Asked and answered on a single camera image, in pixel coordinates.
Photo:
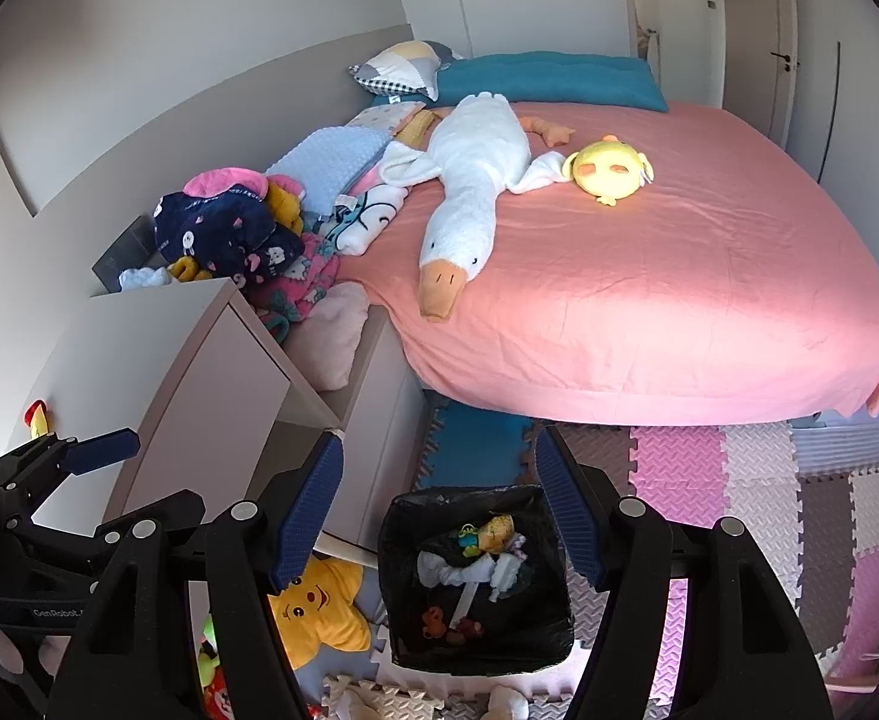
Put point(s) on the small red toy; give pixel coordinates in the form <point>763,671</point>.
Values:
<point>38,412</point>

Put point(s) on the teal cushion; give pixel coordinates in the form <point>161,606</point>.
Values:
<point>559,79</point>

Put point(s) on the small light blue cloth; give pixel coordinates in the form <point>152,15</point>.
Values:
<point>143,279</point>

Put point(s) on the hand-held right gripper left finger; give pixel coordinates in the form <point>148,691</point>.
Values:
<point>312,510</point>

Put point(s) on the person's left hand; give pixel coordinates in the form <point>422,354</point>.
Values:
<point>8,652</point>

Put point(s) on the white dotted pillow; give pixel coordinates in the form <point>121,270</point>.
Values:
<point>383,118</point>

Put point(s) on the yellow chick plush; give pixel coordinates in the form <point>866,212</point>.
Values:
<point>608,169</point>

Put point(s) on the white door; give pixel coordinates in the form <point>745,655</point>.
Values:
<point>754,15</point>

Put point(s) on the bed with pink sheet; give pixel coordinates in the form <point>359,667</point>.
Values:
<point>672,277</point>

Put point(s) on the white plush toy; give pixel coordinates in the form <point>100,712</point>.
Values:
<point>507,705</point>

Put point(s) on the pale pink cushion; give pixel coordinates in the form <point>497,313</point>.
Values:
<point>330,337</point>

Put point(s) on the loose beige foam tile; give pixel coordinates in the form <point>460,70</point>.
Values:
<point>357,697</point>

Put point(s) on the foam floor mat tiles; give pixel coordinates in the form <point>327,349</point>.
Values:
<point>754,480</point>

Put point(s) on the yellow plush toy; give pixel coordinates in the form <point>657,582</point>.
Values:
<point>282,202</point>

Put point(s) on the patchwork pillow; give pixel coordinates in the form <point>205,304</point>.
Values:
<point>402,67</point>

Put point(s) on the black box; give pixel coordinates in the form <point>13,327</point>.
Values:
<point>120,255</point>

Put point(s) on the light blue blanket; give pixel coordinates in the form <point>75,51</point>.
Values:
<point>327,161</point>

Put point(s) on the small white cloth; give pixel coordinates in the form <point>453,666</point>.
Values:
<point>508,576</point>

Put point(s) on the yellow star plush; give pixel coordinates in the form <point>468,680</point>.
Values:
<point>327,607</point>

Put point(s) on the white goose plush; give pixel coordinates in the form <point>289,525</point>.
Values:
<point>469,165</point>

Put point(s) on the pink floral fleece blanket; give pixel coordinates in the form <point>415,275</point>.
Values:
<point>300,285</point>

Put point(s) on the colourful plush toy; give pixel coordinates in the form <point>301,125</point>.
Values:
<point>214,679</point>

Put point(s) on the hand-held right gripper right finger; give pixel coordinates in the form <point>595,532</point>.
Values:
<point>570,510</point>

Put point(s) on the beige desk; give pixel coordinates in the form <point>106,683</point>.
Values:
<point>207,390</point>

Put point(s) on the white printed blanket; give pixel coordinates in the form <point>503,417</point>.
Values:
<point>364,221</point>

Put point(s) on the navy printed blanket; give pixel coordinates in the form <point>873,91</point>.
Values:
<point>214,229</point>

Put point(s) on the mustard yellow cloth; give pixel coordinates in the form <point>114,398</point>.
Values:
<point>413,131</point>

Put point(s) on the black waste bin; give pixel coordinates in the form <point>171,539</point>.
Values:
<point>544,615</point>

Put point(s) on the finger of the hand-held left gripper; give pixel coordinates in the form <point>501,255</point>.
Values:
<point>102,451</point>
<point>154,510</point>

